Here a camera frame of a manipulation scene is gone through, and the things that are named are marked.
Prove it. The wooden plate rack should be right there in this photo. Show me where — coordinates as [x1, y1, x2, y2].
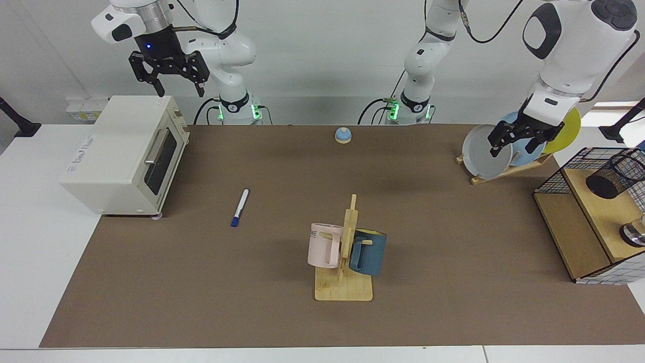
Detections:
[456, 151, 554, 186]

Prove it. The brown table cloth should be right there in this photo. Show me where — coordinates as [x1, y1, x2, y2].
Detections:
[39, 124, 645, 349]

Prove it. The white marker with blue cap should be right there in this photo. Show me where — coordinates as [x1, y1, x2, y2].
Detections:
[231, 189, 250, 228]

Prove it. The silver metal cup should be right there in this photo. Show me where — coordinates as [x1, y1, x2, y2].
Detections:
[619, 214, 645, 248]

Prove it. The wooden cup stand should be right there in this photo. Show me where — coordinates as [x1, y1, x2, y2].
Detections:
[314, 194, 374, 302]

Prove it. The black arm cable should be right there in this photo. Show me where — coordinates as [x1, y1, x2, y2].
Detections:
[456, 0, 641, 104]
[171, 0, 240, 40]

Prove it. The pale toaster oven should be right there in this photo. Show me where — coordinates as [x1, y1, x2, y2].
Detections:
[59, 95, 190, 219]

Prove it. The grey plate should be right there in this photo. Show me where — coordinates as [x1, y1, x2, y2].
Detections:
[462, 124, 513, 179]

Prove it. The dark blue mug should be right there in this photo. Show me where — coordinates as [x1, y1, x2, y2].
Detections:
[348, 228, 388, 276]

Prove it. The pink mug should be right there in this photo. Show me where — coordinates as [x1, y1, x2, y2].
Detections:
[307, 222, 345, 269]

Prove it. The light blue plate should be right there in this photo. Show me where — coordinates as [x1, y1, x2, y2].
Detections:
[496, 111, 547, 167]

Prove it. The wire basket with wooden floor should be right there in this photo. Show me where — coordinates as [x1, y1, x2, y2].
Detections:
[533, 147, 645, 286]

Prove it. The black base cable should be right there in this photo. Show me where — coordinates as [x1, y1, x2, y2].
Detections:
[357, 98, 393, 126]
[193, 97, 223, 126]

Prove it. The white wall socket box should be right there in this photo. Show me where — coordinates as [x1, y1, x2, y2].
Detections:
[66, 97, 111, 124]

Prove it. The black mesh pen holder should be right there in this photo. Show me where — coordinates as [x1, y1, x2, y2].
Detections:
[586, 153, 645, 200]

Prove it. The yellow plate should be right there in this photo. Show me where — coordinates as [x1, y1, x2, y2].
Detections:
[542, 107, 582, 154]

